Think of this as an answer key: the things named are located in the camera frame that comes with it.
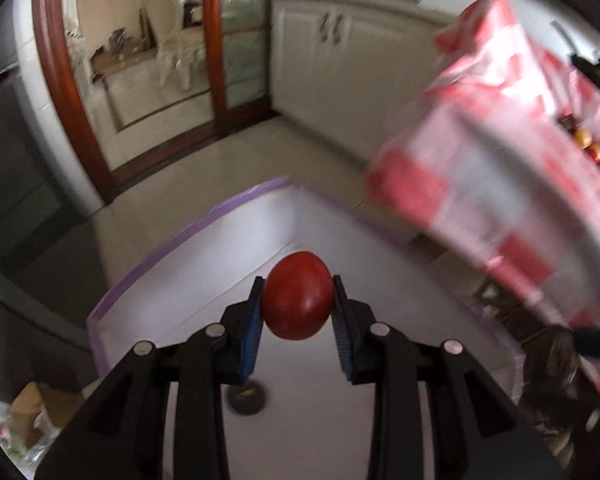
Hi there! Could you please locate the dark passion fruit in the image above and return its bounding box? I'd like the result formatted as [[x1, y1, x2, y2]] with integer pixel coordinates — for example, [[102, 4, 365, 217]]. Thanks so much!
[[225, 380, 268, 416]]

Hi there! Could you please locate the large red tomato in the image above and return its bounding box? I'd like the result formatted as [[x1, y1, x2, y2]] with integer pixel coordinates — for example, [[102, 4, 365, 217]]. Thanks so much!
[[262, 252, 335, 340]]

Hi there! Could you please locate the yellow striped pepino melon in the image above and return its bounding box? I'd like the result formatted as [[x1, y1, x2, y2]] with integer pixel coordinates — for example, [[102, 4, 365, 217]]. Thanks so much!
[[585, 143, 600, 164]]

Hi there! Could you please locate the white kitchen cabinet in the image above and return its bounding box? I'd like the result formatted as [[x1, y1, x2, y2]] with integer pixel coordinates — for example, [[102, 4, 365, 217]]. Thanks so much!
[[270, 0, 454, 162]]

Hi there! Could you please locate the cardboard box on floor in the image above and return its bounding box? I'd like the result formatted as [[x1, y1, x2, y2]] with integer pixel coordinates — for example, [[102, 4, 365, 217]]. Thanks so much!
[[7, 382, 85, 450]]

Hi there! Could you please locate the white box purple rim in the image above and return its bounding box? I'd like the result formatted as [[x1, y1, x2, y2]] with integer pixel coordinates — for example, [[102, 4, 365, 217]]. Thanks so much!
[[87, 180, 524, 479]]

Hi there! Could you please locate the red white checkered tablecloth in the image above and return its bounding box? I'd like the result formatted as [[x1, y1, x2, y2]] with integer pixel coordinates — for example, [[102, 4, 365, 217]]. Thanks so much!
[[364, 0, 600, 421]]

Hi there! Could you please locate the white ornate chair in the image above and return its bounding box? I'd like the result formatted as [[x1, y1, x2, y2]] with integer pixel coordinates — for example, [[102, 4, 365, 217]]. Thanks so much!
[[143, 0, 204, 91]]

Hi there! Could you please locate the red wooden door frame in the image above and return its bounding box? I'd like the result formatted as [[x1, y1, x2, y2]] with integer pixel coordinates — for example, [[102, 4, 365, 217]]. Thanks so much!
[[32, 0, 276, 206]]

